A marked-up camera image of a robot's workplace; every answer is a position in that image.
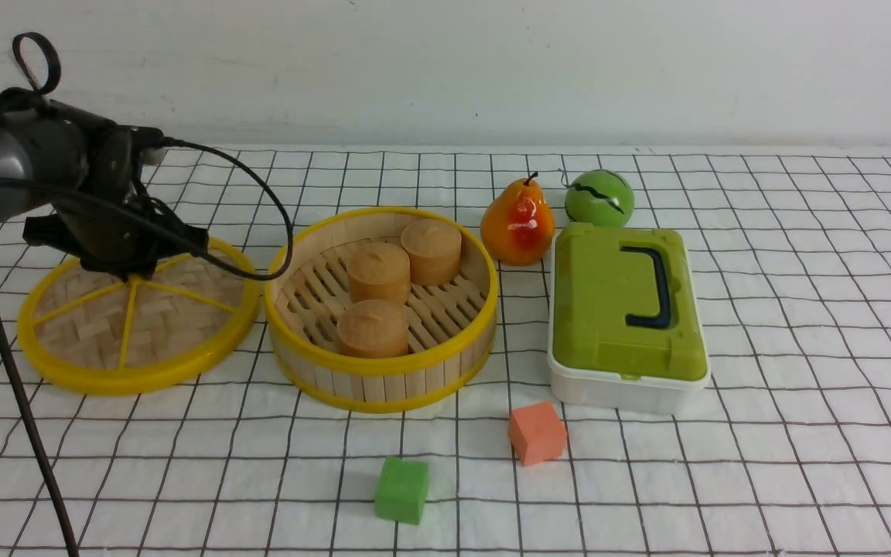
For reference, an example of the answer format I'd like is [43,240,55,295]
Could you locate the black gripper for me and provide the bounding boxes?
[22,125,210,279]

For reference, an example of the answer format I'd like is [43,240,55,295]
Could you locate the yellow bamboo steamer lid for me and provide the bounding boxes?
[15,256,261,396]

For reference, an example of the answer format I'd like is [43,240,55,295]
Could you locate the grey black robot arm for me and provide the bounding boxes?
[0,87,210,281]

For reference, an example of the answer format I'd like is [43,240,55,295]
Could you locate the bamboo steamer basket yellow rim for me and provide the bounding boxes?
[263,206,499,413]

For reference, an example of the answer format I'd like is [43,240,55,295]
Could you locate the green lid white lunch box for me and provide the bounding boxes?
[547,222,711,415]

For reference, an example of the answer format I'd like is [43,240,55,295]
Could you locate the brown bun middle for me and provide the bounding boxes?
[346,242,411,306]

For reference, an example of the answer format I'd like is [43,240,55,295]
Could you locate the brown bun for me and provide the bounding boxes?
[401,219,463,286]
[336,299,409,359]
[346,242,411,306]

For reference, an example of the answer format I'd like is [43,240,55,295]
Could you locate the brown bun front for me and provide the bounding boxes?
[336,299,409,359]

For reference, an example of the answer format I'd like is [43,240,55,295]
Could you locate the brown bun back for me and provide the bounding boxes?
[401,219,463,286]

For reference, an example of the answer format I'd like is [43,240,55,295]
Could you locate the green foam cube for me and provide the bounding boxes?
[374,457,430,525]

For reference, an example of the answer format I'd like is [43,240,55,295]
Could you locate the orange red toy pear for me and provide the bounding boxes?
[480,172,555,267]

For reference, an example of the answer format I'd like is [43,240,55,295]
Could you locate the orange foam cube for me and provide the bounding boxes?
[507,401,567,466]

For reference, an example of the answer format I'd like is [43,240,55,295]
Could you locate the green toy melon ball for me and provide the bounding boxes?
[565,169,634,228]

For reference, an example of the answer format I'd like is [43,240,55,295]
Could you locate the black cable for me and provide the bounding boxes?
[0,32,295,557]

